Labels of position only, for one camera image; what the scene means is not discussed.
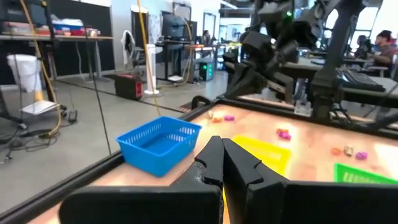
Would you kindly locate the beige plastic skull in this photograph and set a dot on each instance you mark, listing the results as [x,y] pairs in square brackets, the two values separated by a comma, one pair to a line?
[210,114]
[348,150]

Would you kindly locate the white tower fan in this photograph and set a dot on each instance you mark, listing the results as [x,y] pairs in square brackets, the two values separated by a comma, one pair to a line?
[151,68]

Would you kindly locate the black computer monitor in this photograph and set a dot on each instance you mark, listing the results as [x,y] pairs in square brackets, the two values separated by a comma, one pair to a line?
[172,26]

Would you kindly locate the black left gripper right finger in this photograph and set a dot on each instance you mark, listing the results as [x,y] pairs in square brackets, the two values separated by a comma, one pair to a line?
[311,205]

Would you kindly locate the green plastic basket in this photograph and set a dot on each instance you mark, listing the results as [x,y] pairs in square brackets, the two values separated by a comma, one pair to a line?
[357,177]

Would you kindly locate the blue plastic basket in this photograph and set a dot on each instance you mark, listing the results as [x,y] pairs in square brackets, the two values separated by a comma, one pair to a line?
[158,146]

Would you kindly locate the pink box stack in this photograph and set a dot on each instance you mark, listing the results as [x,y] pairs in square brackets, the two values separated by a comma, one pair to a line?
[17,28]

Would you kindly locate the person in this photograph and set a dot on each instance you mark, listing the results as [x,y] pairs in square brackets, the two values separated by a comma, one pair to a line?
[362,45]
[384,46]
[206,36]

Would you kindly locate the black stand pole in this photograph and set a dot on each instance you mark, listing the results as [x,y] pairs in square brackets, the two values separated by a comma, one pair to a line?
[49,46]

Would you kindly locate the grey desk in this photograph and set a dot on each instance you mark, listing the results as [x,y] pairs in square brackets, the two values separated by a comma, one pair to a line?
[306,67]
[390,85]

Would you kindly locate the blue white storage tub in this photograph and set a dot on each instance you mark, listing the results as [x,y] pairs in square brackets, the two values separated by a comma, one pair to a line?
[66,24]

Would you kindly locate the black computer tower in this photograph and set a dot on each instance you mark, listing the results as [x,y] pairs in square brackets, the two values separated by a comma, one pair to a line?
[206,71]

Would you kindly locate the wooden top desk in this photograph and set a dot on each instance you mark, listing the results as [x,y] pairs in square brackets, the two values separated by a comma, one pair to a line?
[56,38]

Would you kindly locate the black equipment case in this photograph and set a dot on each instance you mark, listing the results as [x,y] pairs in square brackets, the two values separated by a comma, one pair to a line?
[128,87]

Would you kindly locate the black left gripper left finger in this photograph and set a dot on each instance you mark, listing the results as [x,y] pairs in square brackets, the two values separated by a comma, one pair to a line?
[155,205]

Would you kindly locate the black power adapter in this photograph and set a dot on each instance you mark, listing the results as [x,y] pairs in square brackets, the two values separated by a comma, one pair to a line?
[73,115]

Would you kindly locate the purple plastic toy figure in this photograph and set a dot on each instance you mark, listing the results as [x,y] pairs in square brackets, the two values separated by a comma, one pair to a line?
[361,155]
[285,136]
[229,118]

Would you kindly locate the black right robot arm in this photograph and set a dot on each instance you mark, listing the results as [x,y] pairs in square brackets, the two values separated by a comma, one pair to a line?
[329,62]

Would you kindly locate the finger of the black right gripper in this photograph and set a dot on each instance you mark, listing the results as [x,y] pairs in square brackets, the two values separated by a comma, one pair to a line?
[242,82]
[281,91]

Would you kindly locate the white bagged waste bin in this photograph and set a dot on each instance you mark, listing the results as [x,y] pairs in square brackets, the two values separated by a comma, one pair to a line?
[23,71]

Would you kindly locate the white paper sheets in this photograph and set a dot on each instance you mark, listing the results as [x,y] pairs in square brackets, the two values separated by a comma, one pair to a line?
[38,107]

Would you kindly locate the white jacket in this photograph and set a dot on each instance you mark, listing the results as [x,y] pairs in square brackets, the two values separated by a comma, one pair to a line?
[127,43]

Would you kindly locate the black keyboard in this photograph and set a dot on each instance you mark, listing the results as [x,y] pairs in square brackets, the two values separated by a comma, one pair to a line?
[360,81]

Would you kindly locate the black partition panel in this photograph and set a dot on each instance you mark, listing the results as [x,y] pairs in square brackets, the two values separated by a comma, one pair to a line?
[102,46]

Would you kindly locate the yellow plastic basket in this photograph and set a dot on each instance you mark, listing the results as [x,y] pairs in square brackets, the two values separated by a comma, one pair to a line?
[267,152]

